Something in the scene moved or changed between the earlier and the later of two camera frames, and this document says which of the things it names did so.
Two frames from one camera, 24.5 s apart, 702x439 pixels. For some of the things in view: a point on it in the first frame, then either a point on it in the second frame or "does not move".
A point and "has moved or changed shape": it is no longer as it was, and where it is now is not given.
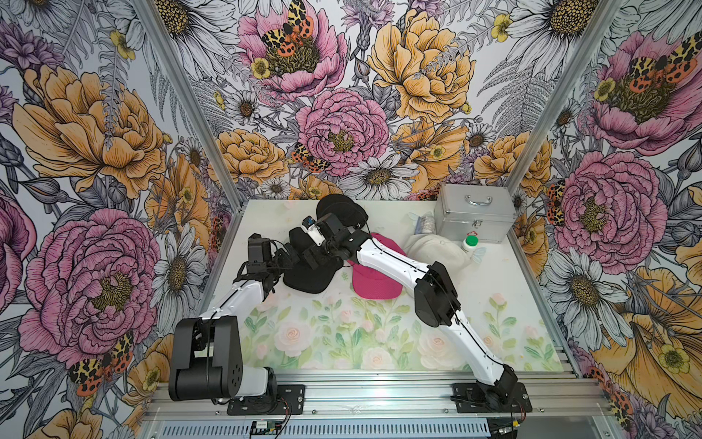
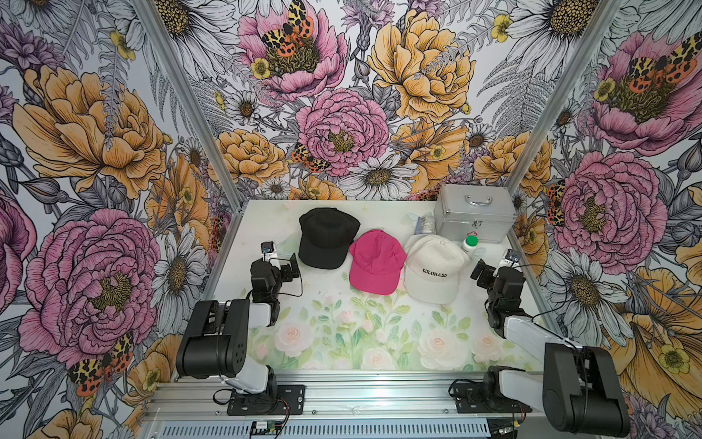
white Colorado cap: (429, 249) does not move
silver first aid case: (486, 211) does not move
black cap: (349, 213) has moved or changed shape
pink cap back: (376, 282) does not move
